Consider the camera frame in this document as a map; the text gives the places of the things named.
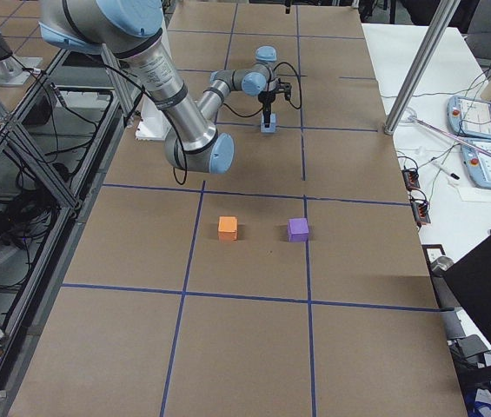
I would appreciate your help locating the light blue foam block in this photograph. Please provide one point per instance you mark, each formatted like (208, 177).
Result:
(272, 128)

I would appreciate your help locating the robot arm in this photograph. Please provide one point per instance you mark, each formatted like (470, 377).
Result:
(132, 31)

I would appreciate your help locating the orange foam block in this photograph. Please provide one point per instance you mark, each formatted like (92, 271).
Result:
(227, 228)

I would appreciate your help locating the purple foam block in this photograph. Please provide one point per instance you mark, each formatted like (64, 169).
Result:
(298, 229)

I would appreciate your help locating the black power strip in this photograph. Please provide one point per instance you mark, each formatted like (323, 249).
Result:
(420, 210)
(411, 179)

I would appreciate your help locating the black marker pen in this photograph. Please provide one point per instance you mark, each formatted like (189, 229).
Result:
(446, 170)

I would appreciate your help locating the upper teach pendant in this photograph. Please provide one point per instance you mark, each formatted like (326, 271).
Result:
(469, 117)

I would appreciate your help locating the grey metal cup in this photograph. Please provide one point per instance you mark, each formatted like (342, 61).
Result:
(440, 266)

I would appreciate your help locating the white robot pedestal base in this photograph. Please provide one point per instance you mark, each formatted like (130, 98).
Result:
(153, 126)

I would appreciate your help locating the aluminium frame post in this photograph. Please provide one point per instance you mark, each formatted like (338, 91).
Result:
(442, 17)

